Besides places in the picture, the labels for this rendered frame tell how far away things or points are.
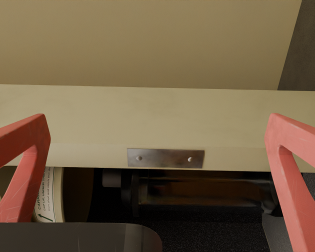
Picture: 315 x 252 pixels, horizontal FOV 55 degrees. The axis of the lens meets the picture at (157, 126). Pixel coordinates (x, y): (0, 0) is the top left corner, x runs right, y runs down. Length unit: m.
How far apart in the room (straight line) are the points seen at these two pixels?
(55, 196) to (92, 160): 0.10
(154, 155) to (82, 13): 0.46
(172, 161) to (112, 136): 0.06
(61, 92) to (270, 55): 0.50
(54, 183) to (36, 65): 0.43
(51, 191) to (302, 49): 0.50
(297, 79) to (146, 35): 0.32
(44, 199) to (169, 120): 0.18
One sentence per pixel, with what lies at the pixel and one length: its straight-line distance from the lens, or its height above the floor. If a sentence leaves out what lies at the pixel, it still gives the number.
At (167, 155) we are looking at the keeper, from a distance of 0.28.
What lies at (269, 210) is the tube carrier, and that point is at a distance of 0.45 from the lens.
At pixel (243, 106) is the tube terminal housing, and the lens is 0.34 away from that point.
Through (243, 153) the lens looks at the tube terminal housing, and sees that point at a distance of 0.29.
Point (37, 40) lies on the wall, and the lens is 0.73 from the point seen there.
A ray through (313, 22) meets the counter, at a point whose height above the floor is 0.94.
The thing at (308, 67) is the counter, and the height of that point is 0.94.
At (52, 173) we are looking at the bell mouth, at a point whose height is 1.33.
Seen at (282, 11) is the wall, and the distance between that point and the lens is 0.71.
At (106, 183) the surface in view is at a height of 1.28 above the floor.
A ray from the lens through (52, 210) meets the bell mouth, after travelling 0.39.
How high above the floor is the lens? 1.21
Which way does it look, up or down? level
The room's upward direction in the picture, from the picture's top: 89 degrees counter-clockwise
